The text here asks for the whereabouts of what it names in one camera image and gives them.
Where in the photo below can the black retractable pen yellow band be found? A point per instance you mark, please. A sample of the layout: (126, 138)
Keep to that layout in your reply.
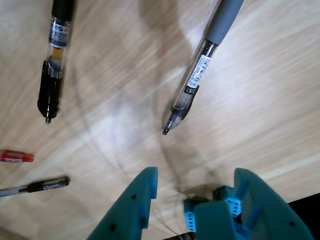
(51, 87)

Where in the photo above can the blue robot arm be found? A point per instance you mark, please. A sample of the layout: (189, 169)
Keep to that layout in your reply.
(212, 220)

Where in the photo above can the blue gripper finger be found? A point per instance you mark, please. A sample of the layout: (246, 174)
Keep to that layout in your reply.
(125, 212)
(275, 220)

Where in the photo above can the red retractable pen white grip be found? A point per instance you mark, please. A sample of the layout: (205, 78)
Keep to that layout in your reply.
(15, 156)

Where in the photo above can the clear barrel pen black cap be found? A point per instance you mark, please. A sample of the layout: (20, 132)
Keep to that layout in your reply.
(45, 184)

